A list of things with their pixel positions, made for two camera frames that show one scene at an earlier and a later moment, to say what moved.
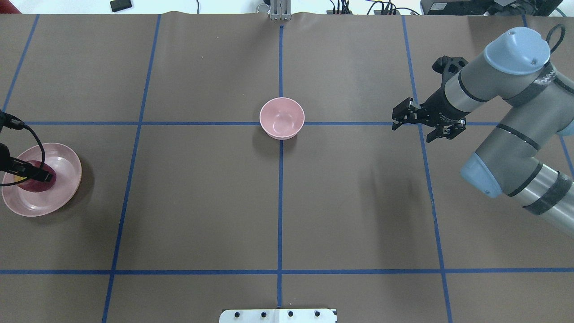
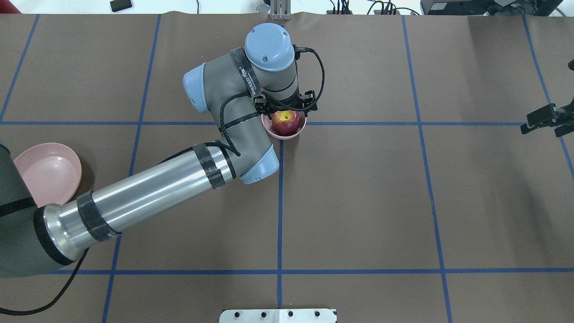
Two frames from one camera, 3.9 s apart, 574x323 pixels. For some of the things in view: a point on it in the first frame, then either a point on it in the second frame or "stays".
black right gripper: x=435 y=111 to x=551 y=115
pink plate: x=68 y=169 stays
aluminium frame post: x=280 y=10 stays
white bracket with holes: x=279 y=316 stays
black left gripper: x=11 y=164 to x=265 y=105
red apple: x=35 y=185 to x=285 y=123
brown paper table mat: x=190 y=211 stays
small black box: x=117 y=5 stays
